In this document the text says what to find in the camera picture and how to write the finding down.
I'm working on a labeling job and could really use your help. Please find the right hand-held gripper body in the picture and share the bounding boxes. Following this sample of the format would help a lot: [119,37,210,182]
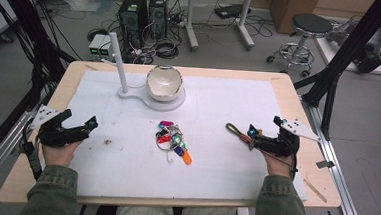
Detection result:
[252,115,323,160]

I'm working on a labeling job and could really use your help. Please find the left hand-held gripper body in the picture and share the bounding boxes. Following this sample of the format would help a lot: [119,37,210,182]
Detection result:
[29,103,91,149]

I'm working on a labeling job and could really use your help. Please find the olive and orange lanyard strap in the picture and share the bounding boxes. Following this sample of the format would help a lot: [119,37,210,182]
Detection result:
[223,122,256,151]

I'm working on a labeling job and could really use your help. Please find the white stand with pole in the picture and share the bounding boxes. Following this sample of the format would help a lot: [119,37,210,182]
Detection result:
[104,31,191,114]

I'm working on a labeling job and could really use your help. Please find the key bunch with coloured tags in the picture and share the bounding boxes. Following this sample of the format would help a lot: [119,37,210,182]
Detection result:
[153,119,196,167]

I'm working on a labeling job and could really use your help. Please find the person's left hand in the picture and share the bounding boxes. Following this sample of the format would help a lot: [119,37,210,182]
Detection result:
[40,138,84,169]

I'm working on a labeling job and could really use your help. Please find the person's right hand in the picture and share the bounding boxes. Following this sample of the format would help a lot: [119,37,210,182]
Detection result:
[260,150,298,179]

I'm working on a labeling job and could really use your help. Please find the wooden table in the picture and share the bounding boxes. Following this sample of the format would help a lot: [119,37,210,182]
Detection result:
[0,55,351,215]

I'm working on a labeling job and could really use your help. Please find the grey tape piece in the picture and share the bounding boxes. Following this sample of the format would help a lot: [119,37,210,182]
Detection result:
[315,158,337,170]

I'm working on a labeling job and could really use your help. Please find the thin wooden stick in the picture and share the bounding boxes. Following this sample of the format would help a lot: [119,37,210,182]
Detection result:
[301,178,329,204]

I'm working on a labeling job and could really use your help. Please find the white table mat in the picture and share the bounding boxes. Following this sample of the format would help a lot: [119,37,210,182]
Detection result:
[67,67,316,211]

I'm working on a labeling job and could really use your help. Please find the white power supply boxes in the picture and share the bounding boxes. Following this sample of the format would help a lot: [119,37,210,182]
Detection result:
[87,32,115,63]

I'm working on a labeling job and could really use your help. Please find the white ceramic bowl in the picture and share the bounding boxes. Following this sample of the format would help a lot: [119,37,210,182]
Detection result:
[145,64,185,104]

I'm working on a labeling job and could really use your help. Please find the black round stool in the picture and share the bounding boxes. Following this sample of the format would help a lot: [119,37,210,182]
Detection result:
[265,10,334,80]

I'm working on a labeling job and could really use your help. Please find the white desk leg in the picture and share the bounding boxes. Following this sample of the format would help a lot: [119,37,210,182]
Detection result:
[181,0,203,53]
[234,0,258,52]

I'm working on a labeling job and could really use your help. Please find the brown cardboard box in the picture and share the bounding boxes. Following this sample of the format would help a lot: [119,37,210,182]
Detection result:
[268,0,321,37]

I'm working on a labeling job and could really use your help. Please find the clear plastic bag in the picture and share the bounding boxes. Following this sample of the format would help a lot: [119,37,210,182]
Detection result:
[60,0,102,14]

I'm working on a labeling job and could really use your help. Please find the large black computer tower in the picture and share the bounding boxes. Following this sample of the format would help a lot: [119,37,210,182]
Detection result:
[116,0,151,50]

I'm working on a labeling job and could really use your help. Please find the black flat device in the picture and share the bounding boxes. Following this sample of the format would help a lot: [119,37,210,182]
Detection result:
[213,2,253,22]

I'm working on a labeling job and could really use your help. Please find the small black computer tower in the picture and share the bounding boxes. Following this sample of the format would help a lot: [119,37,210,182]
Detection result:
[146,0,170,41]

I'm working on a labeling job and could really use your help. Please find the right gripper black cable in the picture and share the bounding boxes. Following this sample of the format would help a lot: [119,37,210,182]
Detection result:
[285,135,302,180]

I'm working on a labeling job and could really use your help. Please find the black metal frame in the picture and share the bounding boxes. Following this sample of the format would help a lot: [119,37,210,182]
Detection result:
[290,0,381,144]
[0,0,81,113]

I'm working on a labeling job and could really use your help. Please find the coiled black cable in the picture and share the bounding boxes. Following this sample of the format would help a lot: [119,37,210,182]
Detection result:
[153,37,181,61]

